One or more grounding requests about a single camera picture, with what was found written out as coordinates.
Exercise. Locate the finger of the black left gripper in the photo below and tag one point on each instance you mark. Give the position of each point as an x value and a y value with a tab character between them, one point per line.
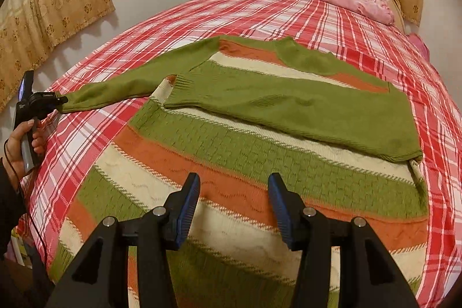
60	100

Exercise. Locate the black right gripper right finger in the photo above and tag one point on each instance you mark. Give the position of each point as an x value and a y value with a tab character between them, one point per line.
369	277

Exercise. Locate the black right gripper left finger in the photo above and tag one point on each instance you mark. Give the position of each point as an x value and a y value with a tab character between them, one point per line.
98	275

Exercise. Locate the green orange striped knit sweater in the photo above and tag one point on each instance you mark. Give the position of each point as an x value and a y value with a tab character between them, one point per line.
234	110

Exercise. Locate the dark sleeved left forearm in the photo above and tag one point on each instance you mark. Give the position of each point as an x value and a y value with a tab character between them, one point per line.
12	208

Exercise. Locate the person's left hand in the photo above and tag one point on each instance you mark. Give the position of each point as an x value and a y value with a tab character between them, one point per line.
13	160

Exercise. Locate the red white plaid bedsheet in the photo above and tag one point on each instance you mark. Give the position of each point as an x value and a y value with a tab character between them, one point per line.
380	51

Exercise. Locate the beige patterned left curtain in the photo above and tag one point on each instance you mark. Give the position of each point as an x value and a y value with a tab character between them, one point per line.
31	29

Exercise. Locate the pink cloth beside bed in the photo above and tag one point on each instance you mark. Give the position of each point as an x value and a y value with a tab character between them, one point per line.
419	44

